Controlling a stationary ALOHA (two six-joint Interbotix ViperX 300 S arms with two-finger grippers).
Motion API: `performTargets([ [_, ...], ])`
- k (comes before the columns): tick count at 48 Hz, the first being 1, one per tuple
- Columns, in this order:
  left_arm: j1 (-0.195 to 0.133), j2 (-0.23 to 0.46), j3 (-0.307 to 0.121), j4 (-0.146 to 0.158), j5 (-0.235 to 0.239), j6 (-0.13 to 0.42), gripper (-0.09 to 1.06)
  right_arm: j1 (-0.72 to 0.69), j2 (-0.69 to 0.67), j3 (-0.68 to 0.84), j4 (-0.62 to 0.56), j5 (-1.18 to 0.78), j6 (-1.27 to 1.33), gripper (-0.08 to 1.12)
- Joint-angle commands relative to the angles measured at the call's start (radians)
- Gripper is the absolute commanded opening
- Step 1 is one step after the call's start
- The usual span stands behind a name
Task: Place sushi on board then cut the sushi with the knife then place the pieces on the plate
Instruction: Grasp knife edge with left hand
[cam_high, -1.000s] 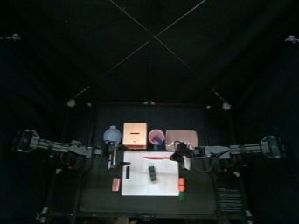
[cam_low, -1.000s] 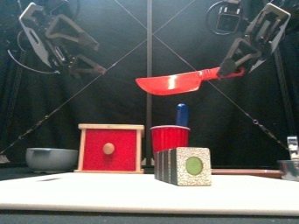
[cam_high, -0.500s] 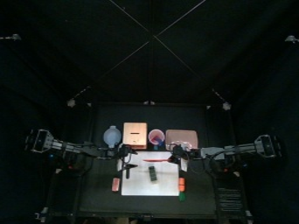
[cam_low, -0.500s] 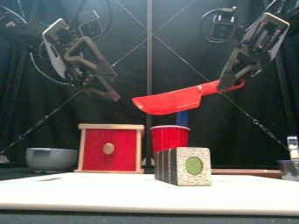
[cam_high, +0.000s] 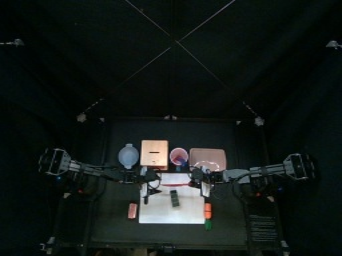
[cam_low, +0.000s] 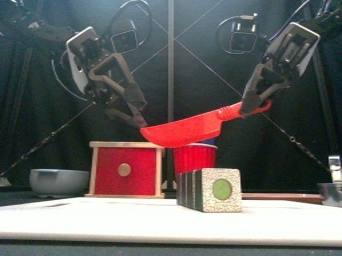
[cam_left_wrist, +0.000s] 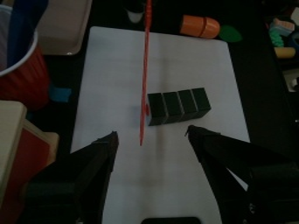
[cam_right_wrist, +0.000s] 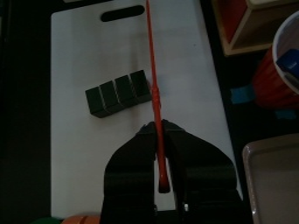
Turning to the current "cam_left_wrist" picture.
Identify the white cutting board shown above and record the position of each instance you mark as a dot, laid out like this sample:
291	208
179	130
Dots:
163	70

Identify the red plastic cup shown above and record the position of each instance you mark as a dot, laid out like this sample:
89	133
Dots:
23	78

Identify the dark green sushi piece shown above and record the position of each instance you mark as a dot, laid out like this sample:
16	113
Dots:
201	100
157	109
188	102
172	105

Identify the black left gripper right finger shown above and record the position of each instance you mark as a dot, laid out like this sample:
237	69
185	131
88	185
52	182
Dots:
248	178

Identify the orange toy carrot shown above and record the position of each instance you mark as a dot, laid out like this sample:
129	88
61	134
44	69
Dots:
197	26

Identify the red plastic toy knife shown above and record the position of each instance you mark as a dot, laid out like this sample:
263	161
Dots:
144	73

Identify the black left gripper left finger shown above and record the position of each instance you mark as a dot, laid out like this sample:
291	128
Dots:
77	180

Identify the teal toy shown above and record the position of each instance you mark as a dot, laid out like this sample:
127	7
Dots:
280	30

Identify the beige and red wooden box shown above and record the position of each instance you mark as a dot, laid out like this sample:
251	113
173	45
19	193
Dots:
19	151

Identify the blue plastic utensil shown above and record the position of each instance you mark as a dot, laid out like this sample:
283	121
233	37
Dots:
25	26

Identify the yellow toy cylinder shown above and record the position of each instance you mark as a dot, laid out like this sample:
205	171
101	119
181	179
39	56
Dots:
284	52

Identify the blue tape patch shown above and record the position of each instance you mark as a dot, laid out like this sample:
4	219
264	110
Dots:
60	94

